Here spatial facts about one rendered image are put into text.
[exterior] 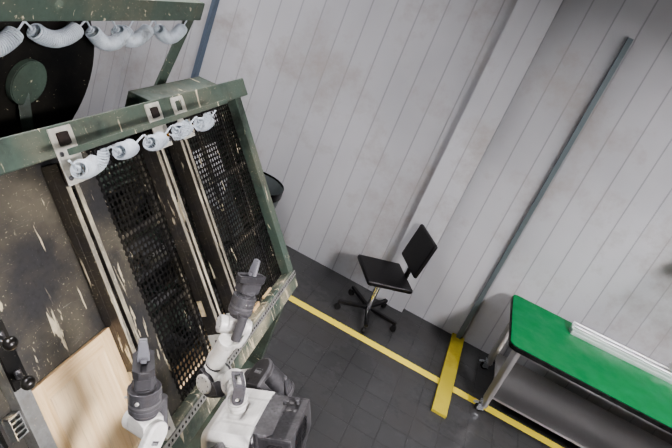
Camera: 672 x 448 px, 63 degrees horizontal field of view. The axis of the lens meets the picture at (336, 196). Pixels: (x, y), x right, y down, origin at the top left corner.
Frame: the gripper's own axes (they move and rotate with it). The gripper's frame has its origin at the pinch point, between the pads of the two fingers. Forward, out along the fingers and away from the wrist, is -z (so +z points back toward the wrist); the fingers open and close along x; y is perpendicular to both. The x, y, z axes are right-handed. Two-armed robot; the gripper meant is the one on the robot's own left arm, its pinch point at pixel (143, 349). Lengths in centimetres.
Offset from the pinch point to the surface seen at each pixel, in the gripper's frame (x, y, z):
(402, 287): 249, 204, 109
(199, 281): 94, 23, 23
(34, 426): 15.9, -30.0, 29.3
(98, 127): 73, -14, -48
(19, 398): 16.4, -33.2, 20.1
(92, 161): 49, -14, -41
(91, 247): 53, -16, -10
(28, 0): 85, -35, -90
